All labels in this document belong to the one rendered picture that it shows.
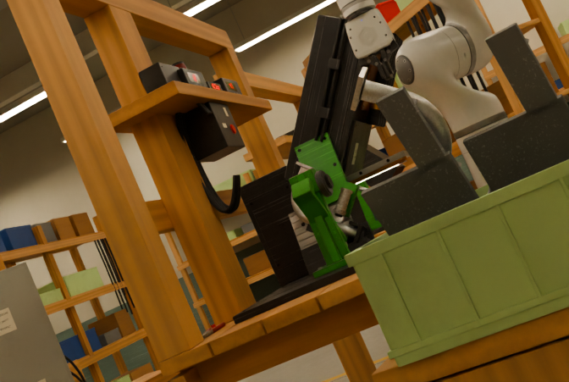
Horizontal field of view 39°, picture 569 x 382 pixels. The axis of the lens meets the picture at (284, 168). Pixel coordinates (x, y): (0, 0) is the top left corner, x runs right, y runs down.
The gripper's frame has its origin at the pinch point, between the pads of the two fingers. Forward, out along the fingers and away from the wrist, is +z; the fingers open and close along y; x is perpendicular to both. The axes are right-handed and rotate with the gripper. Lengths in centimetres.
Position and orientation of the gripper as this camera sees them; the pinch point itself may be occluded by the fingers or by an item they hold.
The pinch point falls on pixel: (386, 71)
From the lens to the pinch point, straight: 201.1
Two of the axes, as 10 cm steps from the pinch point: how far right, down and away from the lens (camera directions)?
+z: 3.9, 9.2, -1.1
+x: 3.7, -0.5, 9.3
